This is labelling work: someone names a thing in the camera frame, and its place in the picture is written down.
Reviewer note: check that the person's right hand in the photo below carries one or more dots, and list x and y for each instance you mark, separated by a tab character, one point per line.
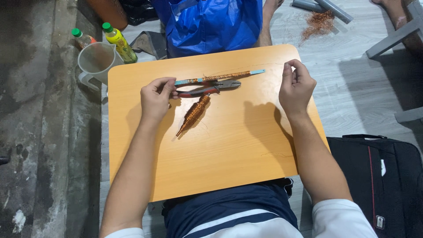
297	91

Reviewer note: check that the person's left hand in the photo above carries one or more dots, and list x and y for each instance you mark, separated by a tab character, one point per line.
155	100

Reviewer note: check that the grey cloth bag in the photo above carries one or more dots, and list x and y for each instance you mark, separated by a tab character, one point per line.
150	43

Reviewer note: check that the yellow drink bottle green cap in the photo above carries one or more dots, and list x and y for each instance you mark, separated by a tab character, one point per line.
120	43

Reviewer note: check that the clear plastic measuring jug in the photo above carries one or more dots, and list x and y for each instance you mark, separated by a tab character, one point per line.
95	62

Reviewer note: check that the grey plastic pipe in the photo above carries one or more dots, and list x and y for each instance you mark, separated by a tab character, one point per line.
335	10
307	5

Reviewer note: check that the light wooden lap table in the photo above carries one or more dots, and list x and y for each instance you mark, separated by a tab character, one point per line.
231	148

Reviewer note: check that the black plastic bag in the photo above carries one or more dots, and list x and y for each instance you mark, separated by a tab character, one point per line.
138	11

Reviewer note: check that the blue plastic bag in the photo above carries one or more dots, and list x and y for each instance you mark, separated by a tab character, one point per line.
211	26

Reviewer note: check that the reddish drink bottle green cap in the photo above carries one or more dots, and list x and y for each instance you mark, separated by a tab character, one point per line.
82	38

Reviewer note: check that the orange cylinder container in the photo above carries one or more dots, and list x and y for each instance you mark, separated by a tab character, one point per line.
107	11

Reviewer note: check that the navy shorts with white stripe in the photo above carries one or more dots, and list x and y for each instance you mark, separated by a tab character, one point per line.
228	205

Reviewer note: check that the black laptop bag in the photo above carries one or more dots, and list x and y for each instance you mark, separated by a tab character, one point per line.
396	185

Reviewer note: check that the white shirt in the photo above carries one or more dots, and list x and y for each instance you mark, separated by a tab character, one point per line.
340	221

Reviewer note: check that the small black object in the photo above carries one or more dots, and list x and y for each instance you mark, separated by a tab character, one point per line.
4	160

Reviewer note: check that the grey wooden bench frame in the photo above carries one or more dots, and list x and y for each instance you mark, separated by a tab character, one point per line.
395	38

